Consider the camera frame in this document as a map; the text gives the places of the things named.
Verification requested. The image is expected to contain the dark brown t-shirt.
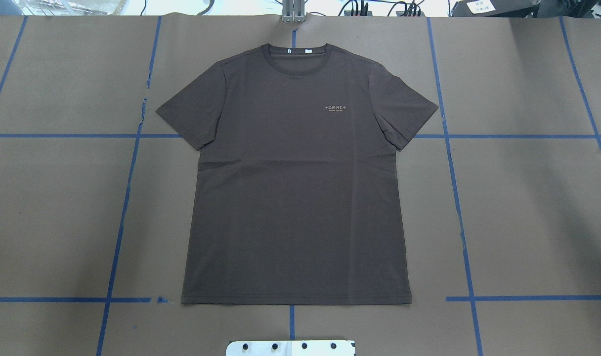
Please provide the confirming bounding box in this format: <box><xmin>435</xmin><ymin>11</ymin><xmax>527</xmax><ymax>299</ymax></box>
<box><xmin>156</xmin><ymin>44</ymin><xmax>438</xmax><ymax>306</ymax></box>

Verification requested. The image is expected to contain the aluminium frame post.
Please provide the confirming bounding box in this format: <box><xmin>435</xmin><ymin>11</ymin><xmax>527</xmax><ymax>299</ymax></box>
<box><xmin>278</xmin><ymin>0</ymin><xmax>306</xmax><ymax>23</ymax></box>

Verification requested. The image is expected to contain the black box with label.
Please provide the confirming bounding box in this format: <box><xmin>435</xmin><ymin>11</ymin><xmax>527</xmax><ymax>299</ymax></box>
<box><xmin>451</xmin><ymin>0</ymin><xmax>563</xmax><ymax>18</ymax></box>

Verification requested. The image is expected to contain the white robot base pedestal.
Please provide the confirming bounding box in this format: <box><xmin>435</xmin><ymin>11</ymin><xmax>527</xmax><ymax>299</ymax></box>
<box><xmin>225</xmin><ymin>339</ymin><xmax>357</xmax><ymax>356</ymax></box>

